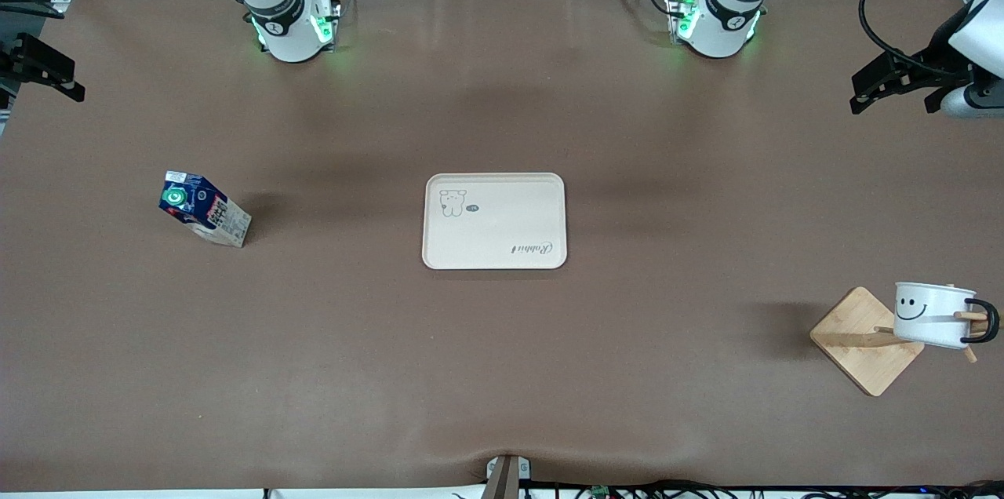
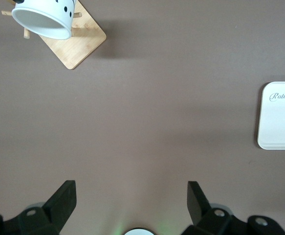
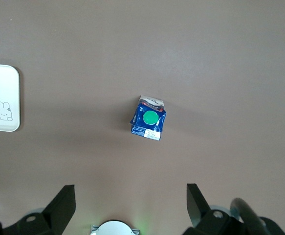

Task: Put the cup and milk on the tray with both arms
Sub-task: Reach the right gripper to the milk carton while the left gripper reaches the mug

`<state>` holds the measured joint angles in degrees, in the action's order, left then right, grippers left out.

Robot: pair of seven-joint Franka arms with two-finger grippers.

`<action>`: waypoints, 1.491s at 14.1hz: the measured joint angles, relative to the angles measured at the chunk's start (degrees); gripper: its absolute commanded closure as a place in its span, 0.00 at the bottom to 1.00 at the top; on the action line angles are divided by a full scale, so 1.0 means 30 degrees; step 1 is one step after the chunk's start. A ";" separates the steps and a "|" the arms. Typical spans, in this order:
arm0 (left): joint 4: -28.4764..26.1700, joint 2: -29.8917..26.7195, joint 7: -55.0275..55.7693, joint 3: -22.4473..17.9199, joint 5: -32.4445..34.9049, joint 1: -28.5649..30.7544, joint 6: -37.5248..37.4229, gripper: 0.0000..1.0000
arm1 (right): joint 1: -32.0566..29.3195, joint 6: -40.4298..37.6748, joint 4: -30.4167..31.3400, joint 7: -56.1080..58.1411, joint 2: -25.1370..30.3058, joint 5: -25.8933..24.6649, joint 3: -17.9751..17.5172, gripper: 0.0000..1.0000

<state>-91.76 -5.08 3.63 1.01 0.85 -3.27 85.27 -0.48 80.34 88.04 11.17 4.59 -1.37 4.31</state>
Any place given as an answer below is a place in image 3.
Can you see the cream tray with rabbit print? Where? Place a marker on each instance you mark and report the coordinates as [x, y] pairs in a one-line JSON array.
[[0, 98]]

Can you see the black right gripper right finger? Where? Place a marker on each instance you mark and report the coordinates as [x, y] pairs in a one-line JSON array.
[[198, 208]]

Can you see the blue milk carton green cap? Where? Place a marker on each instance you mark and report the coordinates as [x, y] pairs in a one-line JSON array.
[[149, 118]]

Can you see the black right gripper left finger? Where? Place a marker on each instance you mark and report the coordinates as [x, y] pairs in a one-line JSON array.
[[56, 213]]

